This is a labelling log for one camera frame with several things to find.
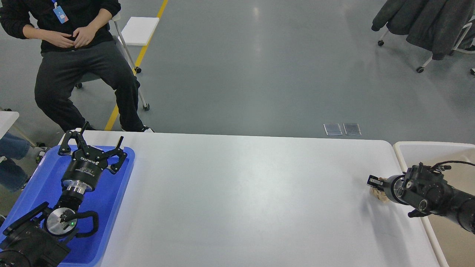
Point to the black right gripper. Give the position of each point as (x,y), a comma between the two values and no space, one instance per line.
(390,186)

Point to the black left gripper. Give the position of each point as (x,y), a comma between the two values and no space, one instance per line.
(85,168)

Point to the brown paper ball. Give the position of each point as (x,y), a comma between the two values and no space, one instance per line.
(378,192)

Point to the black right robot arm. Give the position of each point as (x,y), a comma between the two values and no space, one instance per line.
(424,188)

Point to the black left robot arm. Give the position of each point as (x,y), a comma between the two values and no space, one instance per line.
(40,238)

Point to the person's right hand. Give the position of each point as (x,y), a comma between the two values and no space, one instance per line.
(58,39)

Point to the person's left hand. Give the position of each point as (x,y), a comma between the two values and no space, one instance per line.
(83,36)

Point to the right floor plate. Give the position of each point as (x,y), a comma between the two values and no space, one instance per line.
(352,129)

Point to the floor plate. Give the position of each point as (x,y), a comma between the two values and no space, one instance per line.
(352,129)
(333,129)

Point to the left floor plate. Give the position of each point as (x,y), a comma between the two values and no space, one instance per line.
(333,129)

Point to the blue jeans leg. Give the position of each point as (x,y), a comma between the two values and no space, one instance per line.
(13,149)

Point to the white side table corner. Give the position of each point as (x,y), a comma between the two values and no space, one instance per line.
(7,119)

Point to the beige plastic bin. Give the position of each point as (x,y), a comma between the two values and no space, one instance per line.
(453,246)

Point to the seated person in black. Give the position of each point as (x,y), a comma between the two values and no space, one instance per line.
(62,68)

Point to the blue id badge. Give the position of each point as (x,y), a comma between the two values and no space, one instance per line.
(59,12)

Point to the dark jacket on chair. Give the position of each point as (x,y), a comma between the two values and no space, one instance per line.
(434,25)

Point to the white rolling chair frame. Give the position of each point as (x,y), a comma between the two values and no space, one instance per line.
(464,32)

